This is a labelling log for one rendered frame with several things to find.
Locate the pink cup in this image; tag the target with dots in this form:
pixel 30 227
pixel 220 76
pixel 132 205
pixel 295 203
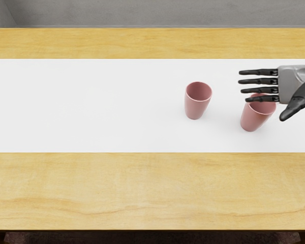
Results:
pixel 195 108
pixel 252 119

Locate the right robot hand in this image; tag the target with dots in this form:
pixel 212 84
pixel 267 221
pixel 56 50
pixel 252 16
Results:
pixel 289 84

